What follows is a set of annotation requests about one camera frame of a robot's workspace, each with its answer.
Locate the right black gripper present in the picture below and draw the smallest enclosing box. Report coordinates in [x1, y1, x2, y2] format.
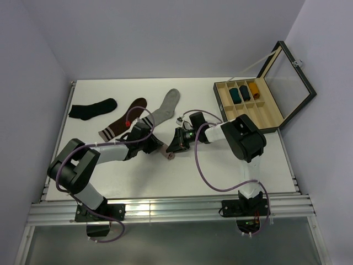
[167, 128, 199, 154]

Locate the beige sock with red stripes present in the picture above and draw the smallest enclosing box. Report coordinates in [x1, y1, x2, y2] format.
[164, 145, 175, 160]

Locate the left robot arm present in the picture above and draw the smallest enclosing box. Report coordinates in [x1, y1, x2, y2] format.
[47, 123, 164, 220]

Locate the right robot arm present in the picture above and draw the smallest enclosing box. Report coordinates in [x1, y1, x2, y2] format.
[166, 110, 267, 215]

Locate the brown striped sock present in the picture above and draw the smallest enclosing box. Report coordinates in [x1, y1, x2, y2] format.
[98, 98, 147, 142]

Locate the grey striped sock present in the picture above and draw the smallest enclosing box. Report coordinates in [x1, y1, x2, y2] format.
[137, 88, 180, 128]

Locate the black sock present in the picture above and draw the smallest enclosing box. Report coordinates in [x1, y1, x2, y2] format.
[68, 98, 117, 121]

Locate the teal rolled sock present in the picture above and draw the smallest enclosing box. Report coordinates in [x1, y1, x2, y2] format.
[229, 88, 242, 104]

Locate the dark blue rolled sock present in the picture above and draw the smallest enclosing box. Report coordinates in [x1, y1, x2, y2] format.
[239, 85, 251, 102]

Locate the mustard rolled sock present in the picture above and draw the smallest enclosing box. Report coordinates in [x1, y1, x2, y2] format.
[248, 82, 260, 99]

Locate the black compartment box with lid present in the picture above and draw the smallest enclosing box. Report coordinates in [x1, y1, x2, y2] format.
[213, 41, 317, 133]

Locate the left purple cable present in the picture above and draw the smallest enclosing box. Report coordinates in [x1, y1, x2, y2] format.
[56, 106, 154, 243]

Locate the purple cable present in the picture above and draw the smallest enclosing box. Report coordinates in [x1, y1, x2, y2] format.
[56, 106, 154, 243]
[180, 110, 272, 238]

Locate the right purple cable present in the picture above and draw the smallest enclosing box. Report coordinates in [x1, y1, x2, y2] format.
[180, 110, 272, 238]

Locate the aluminium frame rail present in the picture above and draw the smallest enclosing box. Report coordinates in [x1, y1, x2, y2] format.
[26, 194, 315, 226]

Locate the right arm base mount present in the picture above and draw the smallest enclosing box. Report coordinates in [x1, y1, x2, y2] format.
[218, 199, 269, 234]

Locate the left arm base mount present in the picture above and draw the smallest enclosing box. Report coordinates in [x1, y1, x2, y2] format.
[74, 204, 125, 243]

